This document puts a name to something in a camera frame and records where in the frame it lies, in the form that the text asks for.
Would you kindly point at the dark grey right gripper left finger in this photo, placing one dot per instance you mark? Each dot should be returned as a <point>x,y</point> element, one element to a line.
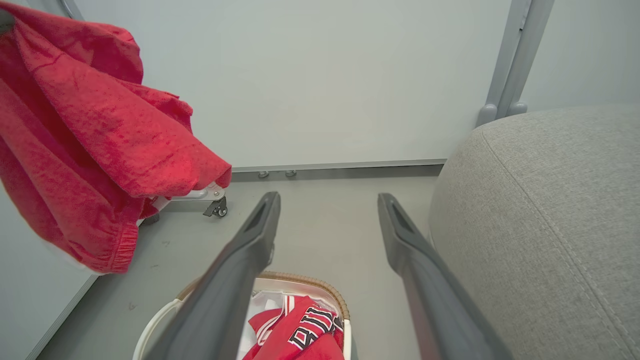
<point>225,290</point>

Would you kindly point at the red Bulls basketball jersey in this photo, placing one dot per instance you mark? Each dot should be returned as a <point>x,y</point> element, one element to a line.
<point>310,325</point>

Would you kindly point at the grey hinged corner post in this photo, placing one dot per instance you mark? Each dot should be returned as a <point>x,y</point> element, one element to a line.
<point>70,7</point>

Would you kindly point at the grey metal partition foot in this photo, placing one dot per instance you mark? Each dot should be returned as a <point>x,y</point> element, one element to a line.
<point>205,192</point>

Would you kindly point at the white laundry basket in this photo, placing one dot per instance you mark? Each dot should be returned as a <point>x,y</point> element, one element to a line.
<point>310,280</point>

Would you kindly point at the grey fabric sofa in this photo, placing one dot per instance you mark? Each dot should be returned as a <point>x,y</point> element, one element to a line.
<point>550,225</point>

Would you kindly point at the black caster wheel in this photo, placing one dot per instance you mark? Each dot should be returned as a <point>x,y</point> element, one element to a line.
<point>219,209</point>

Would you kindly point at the red terry cloth garment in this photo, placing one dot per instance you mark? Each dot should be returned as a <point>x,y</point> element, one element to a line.
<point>75,125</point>

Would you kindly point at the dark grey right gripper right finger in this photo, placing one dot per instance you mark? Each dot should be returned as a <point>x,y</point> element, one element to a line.
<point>430,295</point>

